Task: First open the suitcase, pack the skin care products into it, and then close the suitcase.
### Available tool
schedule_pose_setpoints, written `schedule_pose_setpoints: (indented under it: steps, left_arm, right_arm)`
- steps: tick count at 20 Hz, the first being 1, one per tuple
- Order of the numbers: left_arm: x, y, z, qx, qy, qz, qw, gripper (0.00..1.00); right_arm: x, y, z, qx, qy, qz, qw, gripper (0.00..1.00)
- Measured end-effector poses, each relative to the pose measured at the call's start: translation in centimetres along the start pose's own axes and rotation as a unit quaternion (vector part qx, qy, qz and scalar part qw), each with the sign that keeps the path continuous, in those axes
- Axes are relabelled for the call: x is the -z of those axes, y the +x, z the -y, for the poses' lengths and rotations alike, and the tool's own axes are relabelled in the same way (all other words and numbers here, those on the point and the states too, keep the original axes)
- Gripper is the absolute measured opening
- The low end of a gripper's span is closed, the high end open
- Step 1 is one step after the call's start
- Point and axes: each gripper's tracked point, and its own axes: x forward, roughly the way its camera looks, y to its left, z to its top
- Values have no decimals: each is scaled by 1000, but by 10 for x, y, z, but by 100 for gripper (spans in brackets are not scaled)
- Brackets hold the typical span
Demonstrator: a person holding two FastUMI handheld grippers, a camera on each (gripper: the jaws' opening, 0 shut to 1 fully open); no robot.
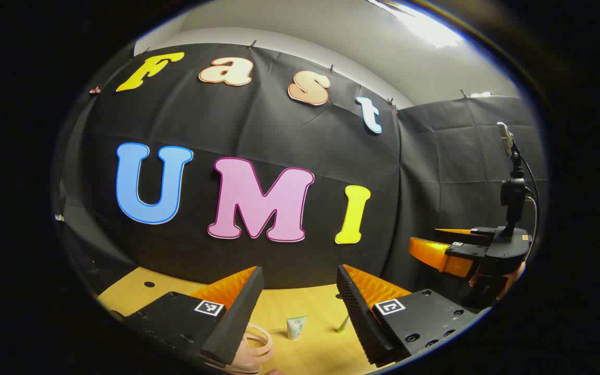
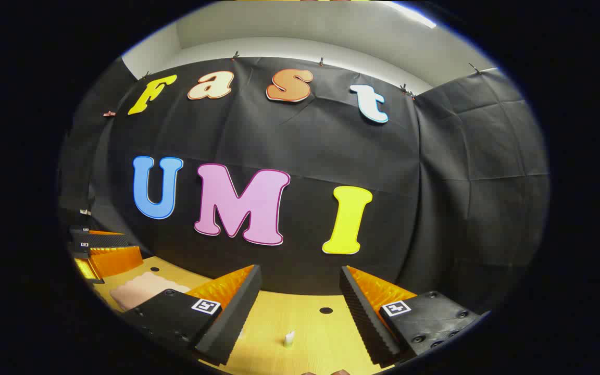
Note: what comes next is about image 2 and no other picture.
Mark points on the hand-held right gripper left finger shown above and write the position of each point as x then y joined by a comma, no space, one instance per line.
232,312

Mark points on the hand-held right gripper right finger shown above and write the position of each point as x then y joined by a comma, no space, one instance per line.
362,312

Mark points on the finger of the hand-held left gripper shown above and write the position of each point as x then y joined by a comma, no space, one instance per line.
117,260
104,240

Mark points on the small white green tube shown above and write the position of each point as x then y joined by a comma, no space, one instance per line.
289,339

